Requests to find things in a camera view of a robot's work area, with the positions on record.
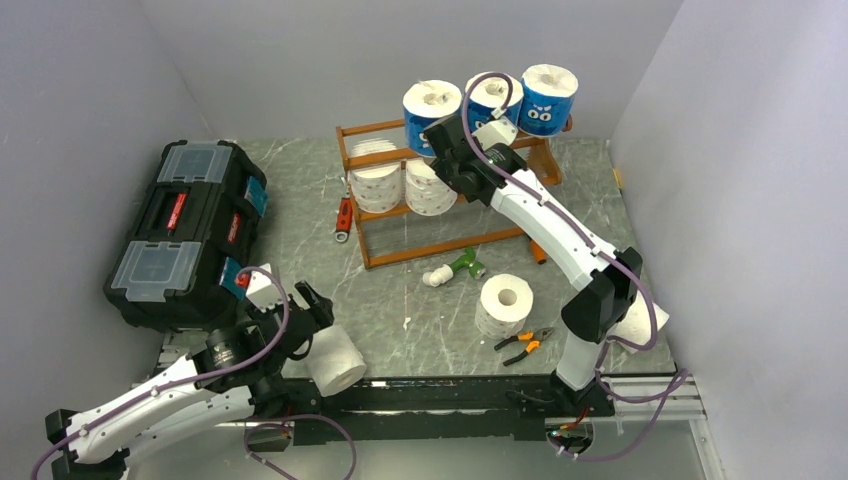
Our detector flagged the plain white paper roll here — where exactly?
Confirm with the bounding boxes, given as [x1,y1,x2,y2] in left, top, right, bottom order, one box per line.
[304,325,367,398]

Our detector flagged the white floral paper roll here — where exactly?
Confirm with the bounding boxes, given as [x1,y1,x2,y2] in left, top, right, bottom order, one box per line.
[404,158,458,216]
[348,138,403,213]
[474,274,534,339]

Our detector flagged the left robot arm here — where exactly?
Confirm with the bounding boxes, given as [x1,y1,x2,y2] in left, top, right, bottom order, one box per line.
[45,281,334,479]

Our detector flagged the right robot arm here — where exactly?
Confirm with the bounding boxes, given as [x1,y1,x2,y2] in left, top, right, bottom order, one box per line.
[423,114,657,415]

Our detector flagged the orange wooden shelf rack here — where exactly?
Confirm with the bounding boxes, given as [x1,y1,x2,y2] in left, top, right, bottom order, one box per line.
[335,115,574,270]

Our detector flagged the green plastic pipe fitting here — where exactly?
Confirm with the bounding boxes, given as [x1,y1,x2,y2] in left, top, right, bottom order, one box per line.
[449,246,486,280]

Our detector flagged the white plastic pipe fitting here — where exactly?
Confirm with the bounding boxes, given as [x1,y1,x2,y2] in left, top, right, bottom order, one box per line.
[422,264,454,287]

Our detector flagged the black plastic toolbox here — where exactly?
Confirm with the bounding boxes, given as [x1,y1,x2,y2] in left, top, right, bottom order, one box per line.
[103,140,269,332]

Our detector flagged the white paper roll at edge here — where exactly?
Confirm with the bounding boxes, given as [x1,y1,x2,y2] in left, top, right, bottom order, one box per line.
[611,295,670,354]

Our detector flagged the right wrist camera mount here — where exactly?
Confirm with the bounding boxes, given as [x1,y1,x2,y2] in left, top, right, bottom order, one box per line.
[472,117,519,151]

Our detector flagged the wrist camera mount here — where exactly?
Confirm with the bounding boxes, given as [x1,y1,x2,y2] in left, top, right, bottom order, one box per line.
[236,263,283,313]
[472,117,519,151]

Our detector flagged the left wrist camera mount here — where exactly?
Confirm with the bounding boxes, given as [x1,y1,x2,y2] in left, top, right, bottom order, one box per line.
[236,263,283,313]

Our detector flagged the red handled wrench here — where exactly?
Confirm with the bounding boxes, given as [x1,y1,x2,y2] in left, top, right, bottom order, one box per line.
[334,196,353,243]

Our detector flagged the orange handled screwdriver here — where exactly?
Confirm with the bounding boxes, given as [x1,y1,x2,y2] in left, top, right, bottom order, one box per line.
[528,239,547,265]

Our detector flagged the orange handled pliers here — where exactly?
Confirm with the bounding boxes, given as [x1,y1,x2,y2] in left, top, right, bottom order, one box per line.
[492,326,556,368]

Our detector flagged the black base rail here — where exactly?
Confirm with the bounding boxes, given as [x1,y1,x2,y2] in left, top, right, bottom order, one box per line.
[250,373,615,446]

